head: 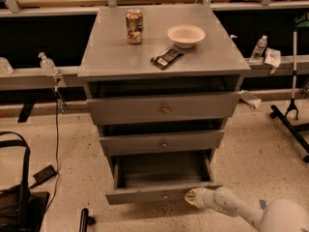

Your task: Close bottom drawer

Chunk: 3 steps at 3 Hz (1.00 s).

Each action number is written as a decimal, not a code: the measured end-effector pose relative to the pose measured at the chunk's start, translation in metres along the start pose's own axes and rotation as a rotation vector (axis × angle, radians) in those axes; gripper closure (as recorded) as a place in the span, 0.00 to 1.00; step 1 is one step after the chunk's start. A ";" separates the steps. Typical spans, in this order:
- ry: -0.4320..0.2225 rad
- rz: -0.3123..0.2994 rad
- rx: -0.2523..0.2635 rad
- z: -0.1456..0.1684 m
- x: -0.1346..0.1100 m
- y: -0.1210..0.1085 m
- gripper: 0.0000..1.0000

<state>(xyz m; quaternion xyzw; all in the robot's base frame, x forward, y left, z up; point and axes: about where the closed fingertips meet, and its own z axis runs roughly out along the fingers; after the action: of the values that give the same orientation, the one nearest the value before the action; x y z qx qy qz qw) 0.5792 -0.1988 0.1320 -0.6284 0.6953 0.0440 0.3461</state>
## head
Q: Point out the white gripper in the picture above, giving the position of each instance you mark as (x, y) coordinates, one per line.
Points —
(201, 197)

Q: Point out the grey bottom drawer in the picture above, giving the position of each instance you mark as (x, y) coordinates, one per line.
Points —
(160, 176)

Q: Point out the grey drawer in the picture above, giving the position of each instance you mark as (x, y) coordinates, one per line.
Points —
(160, 176)
(119, 140)
(158, 100)

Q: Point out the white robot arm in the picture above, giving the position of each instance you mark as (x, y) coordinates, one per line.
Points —
(280, 215)

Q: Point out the grey middle drawer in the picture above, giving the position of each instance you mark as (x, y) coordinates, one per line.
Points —
(119, 140)

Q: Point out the grey top drawer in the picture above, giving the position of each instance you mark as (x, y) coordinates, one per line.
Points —
(158, 100)

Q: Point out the grey wooden drawer cabinet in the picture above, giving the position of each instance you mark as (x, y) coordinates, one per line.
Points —
(108, 55)

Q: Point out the black cylinder bar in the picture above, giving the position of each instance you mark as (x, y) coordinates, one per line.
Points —
(86, 220)

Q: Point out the white box on floor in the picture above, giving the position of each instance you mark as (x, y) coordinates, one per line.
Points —
(250, 99)

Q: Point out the black stand base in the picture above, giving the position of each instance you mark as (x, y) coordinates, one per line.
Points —
(294, 130)

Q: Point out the black snack bar wrapper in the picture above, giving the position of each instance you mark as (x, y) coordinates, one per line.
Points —
(164, 60)

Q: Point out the black power adapter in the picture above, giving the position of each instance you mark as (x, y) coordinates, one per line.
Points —
(45, 174)

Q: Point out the white paper bowl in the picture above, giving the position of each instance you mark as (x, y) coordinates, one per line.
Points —
(185, 35)

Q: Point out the white paper packet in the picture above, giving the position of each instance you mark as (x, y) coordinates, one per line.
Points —
(273, 57)

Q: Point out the clear plastic water bottle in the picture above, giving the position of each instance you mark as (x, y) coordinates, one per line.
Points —
(259, 49)

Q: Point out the crushed soda can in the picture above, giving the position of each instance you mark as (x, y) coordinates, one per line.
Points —
(134, 26)

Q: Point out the clear sanitizer pump bottle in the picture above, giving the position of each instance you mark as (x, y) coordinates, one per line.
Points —
(47, 65)

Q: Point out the white pole with clamp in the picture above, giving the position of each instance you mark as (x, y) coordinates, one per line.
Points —
(299, 23)

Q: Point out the clear plastic container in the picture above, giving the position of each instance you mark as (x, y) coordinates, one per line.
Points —
(5, 66)

